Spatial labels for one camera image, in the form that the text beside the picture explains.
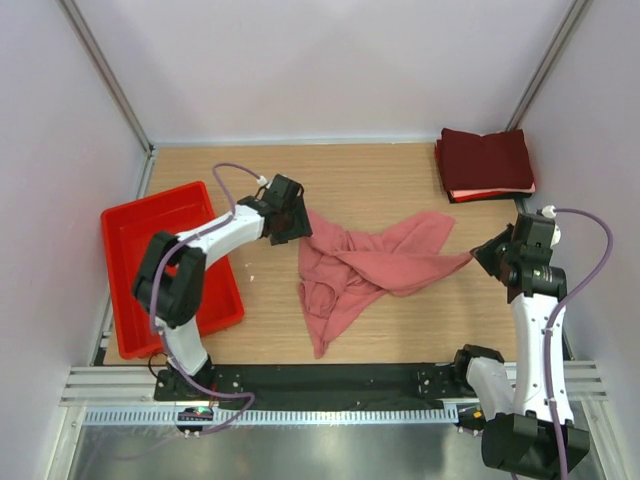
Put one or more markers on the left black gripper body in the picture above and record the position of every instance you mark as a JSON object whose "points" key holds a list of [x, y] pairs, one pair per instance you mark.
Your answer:
{"points": [[287, 213]]}

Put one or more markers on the left aluminium frame post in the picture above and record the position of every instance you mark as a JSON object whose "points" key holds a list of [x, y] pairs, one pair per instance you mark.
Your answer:
{"points": [[92, 48]]}

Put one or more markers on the red plastic tray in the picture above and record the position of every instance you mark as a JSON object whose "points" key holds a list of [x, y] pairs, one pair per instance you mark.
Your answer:
{"points": [[127, 230]]}

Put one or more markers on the dark red folded shirt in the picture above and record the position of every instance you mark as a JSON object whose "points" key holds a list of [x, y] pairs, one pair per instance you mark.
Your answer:
{"points": [[473, 161]]}

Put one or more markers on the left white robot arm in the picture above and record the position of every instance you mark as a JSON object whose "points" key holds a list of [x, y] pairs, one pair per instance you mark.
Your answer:
{"points": [[169, 283]]}

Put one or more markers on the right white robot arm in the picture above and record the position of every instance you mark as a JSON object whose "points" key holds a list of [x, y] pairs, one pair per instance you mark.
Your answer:
{"points": [[529, 427]]}

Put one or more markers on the slotted cable duct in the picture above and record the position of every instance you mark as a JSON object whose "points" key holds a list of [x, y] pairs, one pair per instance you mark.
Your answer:
{"points": [[196, 417]]}

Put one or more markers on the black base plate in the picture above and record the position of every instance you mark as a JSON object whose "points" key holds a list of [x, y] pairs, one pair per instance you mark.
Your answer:
{"points": [[347, 387]]}

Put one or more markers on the pink folded shirt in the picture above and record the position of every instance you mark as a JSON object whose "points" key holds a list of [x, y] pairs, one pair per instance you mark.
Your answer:
{"points": [[460, 195]]}

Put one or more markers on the aluminium frame post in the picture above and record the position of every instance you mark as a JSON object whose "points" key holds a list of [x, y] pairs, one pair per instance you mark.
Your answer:
{"points": [[92, 48], [577, 11]]}

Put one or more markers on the pink t shirt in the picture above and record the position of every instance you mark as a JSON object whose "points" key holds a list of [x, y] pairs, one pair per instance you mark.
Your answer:
{"points": [[342, 272]]}

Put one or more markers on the right aluminium frame post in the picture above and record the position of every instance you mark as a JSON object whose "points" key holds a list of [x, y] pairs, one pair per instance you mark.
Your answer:
{"points": [[577, 11]]}

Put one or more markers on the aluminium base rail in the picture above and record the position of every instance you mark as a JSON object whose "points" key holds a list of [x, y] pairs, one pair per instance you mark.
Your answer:
{"points": [[115, 385]]}

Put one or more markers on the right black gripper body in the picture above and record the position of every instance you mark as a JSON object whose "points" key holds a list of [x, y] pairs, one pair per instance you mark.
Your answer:
{"points": [[513, 254]]}

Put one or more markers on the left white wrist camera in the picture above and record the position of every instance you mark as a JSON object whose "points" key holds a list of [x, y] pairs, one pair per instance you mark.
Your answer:
{"points": [[263, 183]]}

